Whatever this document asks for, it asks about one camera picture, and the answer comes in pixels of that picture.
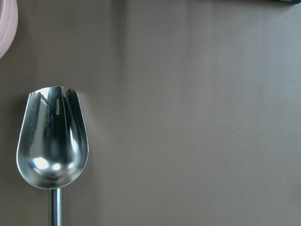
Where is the steel ice scoop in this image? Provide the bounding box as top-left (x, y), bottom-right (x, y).
top-left (16, 86), bottom-right (89, 226)

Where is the pink bowl of ice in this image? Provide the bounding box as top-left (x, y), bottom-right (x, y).
top-left (0, 0), bottom-right (18, 58)

